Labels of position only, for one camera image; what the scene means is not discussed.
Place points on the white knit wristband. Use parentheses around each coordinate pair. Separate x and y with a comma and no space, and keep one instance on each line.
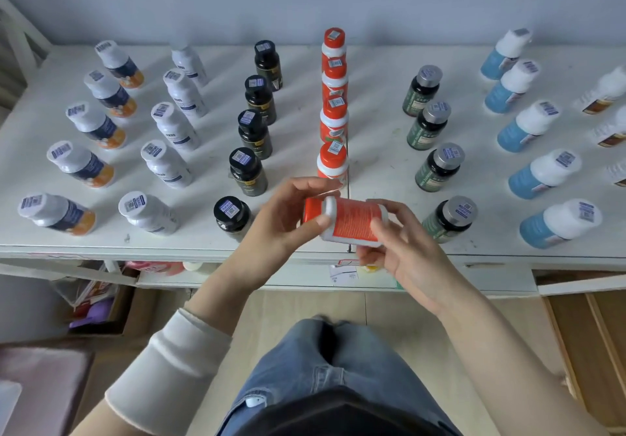
(166,372)

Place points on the small paper label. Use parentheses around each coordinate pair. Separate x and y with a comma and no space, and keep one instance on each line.
(342,274)

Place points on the red plastic packets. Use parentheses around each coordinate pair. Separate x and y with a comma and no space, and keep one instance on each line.
(156,267)

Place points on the person's right hand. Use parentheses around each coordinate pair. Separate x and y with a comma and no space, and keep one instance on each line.
(420,264)

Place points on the white metal shelf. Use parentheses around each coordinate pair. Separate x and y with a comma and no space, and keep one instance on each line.
(376,83)

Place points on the white cap navy orange bottle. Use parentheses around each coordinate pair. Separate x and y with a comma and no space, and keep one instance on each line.
(119,64)
(95,125)
(80,164)
(56,214)
(110,93)

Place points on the small yellow item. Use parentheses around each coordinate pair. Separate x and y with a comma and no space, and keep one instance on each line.
(371,269)

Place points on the person's black shirt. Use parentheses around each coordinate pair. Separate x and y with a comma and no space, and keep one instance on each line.
(342,416)

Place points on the person's blue jeans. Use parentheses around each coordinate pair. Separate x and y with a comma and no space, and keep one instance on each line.
(303,357)

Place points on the person's left forearm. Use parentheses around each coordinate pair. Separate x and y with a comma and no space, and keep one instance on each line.
(220,298)

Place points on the row of red-capped orange bottles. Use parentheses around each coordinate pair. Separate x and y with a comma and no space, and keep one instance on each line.
(293,108)

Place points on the cream plastic jar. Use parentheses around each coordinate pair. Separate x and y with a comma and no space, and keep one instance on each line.
(198,267)

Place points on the white cap blue bottle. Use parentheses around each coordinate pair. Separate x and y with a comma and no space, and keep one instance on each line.
(543,174)
(528,125)
(560,223)
(506,54)
(511,86)

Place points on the brown cardboard box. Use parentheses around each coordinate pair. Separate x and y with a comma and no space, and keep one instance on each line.
(128,312)

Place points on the red bordered white label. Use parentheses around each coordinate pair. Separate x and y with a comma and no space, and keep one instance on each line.
(348,262)

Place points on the person's left hand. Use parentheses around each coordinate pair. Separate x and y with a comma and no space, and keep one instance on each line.
(274,235)

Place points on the purple bag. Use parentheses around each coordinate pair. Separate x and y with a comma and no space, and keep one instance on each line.
(93,313)

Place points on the mauve cushioned stool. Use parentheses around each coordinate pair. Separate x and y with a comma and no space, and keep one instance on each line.
(49,382)

